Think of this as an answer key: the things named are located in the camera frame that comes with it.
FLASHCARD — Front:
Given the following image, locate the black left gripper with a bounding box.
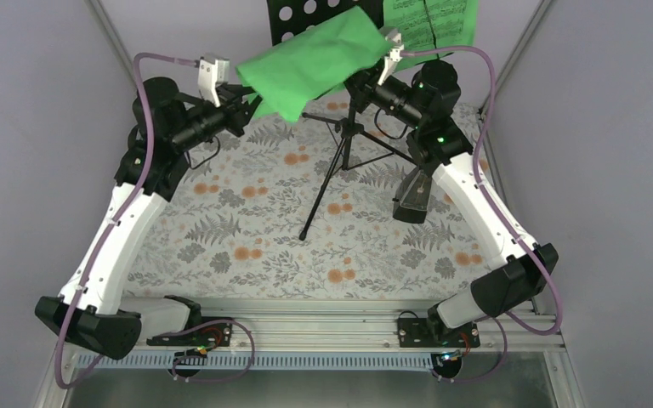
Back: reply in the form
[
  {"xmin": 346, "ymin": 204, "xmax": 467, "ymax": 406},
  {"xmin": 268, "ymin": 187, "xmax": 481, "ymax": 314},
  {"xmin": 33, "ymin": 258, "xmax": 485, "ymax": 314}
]
[{"xmin": 170, "ymin": 84, "xmax": 264, "ymax": 152}]

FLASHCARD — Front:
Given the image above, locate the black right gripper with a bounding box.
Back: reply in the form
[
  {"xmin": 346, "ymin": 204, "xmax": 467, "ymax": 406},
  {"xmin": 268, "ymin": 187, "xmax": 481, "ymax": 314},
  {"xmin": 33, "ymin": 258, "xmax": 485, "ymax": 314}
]
[{"xmin": 332, "ymin": 54, "xmax": 425, "ymax": 129}]

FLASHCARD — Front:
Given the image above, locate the green sheet music page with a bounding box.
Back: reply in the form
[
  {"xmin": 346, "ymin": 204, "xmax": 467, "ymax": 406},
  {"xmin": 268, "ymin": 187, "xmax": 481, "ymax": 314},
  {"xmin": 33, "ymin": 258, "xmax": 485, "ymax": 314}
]
[
  {"xmin": 383, "ymin": 0, "xmax": 480, "ymax": 51},
  {"xmin": 236, "ymin": 6, "xmax": 391, "ymax": 122}
]

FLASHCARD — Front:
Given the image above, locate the black music stand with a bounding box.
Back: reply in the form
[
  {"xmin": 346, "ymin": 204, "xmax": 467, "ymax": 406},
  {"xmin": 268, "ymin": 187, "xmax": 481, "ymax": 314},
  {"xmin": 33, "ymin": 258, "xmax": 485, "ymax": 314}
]
[{"xmin": 265, "ymin": 0, "xmax": 417, "ymax": 242}]

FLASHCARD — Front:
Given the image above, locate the black metronome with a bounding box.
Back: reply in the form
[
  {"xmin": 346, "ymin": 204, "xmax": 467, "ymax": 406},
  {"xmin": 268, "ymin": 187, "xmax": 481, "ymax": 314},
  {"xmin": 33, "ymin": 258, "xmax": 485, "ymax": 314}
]
[{"xmin": 393, "ymin": 168, "xmax": 432, "ymax": 224}]

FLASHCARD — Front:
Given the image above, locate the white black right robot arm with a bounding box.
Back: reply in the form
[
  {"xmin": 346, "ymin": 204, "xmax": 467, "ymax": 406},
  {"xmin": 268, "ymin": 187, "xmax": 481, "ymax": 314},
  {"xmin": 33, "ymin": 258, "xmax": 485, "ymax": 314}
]
[{"xmin": 345, "ymin": 60, "xmax": 559, "ymax": 346}]

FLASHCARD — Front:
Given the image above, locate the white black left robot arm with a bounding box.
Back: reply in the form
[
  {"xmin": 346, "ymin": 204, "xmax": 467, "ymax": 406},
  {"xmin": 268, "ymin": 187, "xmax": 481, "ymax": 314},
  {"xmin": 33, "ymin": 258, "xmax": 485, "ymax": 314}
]
[{"xmin": 35, "ymin": 76, "xmax": 259, "ymax": 360}]

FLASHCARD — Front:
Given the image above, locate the floral patterned mat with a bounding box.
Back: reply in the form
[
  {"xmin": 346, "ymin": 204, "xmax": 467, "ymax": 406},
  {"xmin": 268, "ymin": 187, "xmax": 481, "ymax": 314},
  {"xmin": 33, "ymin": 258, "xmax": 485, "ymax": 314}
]
[{"xmin": 124, "ymin": 110, "xmax": 488, "ymax": 300}]

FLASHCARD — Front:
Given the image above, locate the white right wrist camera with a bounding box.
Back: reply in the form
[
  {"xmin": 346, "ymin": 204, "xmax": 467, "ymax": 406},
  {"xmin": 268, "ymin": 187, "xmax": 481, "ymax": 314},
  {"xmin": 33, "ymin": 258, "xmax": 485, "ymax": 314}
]
[{"xmin": 377, "ymin": 26, "xmax": 405, "ymax": 86}]

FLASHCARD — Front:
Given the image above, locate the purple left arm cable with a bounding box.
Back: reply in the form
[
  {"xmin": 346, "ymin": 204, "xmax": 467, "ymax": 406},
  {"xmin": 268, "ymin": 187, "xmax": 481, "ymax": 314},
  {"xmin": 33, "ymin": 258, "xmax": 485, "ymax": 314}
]
[{"xmin": 53, "ymin": 52, "xmax": 257, "ymax": 391}]

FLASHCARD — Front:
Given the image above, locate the aluminium rail frame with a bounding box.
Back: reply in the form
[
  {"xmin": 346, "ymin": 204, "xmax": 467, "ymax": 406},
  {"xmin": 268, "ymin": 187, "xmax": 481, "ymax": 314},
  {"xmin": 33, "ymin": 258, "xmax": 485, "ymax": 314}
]
[{"xmin": 59, "ymin": 297, "xmax": 565, "ymax": 353}]

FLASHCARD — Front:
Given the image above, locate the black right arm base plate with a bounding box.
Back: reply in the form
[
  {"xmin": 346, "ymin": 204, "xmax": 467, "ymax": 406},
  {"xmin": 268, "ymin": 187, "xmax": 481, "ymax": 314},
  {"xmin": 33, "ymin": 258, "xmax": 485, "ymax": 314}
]
[{"xmin": 396, "ymin": 315, "xmax": 480, "ymax": 349}]

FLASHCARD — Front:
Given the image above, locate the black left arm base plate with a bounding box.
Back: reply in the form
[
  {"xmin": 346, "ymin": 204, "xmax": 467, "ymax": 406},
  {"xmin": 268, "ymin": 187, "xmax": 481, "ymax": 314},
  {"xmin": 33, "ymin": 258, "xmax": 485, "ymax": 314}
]
[{"xmin": 146, "ymin": 316, "xmax": 233, "ymax": 349}]

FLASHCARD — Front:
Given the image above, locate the grey slotted cable duct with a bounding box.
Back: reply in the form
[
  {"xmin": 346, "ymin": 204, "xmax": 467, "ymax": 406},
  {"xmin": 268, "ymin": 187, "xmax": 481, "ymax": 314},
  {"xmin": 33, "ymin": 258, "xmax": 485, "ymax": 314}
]
[{"xmin": 97, "ymin": 351, "xmax": 433, "ymax": 371}]

